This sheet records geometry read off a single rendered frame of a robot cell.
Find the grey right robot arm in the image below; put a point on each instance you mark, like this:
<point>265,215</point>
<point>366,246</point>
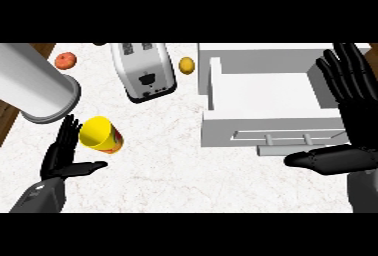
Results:
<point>363,191</point>

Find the yellow cup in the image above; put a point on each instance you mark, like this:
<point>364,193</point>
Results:
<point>101,134</point>

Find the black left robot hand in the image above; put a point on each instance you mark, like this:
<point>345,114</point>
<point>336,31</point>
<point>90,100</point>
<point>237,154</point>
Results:
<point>62,156</point>

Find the white open drawer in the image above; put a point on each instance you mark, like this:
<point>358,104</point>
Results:
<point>267,91</point>

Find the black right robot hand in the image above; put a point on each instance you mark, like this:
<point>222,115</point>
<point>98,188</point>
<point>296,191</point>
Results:
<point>358,110</point>

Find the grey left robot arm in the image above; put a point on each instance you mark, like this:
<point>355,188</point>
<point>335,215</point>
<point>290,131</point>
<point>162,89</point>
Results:
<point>39,196</point>

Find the orange fruit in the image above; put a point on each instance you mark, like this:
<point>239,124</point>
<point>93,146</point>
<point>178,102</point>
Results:
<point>64,60</point>

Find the large white cylinder container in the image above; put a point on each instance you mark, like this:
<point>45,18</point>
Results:
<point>31,83</point>

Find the yellow lemon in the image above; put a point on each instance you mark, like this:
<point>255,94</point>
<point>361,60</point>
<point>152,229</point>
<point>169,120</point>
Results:
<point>186,65</point>

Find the silver toaster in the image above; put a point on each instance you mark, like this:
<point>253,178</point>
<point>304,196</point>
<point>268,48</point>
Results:
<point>143,70</point>

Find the white drawer cabinet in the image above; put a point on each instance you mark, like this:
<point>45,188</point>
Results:
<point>255,56</point>

